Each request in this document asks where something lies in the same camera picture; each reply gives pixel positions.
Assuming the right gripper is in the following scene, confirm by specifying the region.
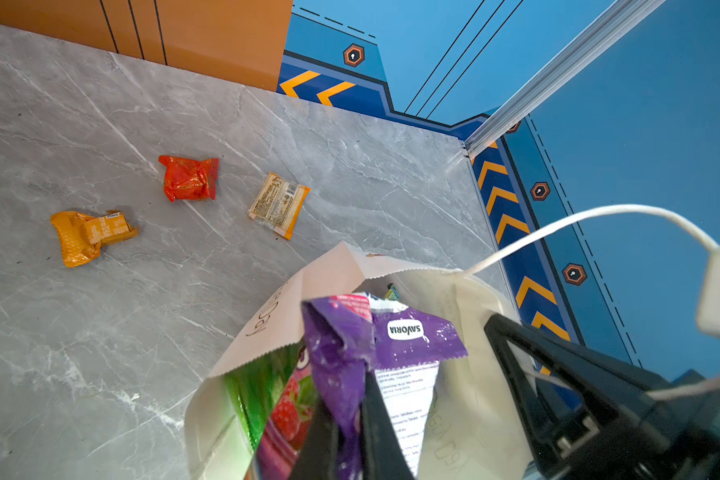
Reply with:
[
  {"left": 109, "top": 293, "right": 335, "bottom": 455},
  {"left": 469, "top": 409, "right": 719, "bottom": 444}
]
[{"left": 484, "top": 314, "right": 720, "bottom": 479}]

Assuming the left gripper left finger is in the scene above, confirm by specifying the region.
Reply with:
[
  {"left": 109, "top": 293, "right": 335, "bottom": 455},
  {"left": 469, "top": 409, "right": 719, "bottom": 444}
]
[{"left": 288, "top": 401, "right": 342, "bottom": 480}]

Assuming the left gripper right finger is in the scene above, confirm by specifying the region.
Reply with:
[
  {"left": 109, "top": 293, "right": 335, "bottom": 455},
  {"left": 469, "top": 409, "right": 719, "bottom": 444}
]
[{"left": 360, "top": 372, "right": 415, "bottom": 480}]

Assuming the green chips bag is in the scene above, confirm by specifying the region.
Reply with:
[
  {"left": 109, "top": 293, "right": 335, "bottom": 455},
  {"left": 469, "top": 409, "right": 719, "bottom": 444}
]
[{"left": 222, "top": 342, "right": 303, "bottom": 450}]

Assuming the white paper gift bag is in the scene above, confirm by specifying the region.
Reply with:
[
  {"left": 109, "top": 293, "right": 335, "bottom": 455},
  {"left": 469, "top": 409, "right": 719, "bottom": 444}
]
[{"left": 184, "top": 242, "right": 530, "bottom": 479}]

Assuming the purple snack packet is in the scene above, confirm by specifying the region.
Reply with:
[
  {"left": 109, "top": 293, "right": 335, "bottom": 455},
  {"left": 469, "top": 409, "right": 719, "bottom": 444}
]
[{"left": 254, "top": 292, "right": 469, "bottom": 480}]

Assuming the orange candy wrapper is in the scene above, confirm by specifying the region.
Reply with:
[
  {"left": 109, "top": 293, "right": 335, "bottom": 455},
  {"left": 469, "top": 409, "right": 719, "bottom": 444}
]
[{"left": 50, "top": 210, "right": 139, "bottom": 268}]

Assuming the small orange white sachet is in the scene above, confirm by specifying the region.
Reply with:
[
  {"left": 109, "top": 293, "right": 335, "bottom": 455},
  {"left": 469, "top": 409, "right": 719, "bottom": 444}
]
[{"left": 248, "top": 172, "right": 311, "bottom": 240}]

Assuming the red candy wrapper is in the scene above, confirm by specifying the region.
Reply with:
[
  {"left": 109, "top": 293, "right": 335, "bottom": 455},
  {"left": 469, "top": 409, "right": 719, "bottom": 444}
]
[{"left": 158, "top": 155, "right": 220, "bottom": 202}]

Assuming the right aluminium corner post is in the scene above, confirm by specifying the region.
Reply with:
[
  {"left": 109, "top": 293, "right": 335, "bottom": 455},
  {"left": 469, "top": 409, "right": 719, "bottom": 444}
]
[{"left": 465, "top": 0, "right": 663, "bottom": 159}]

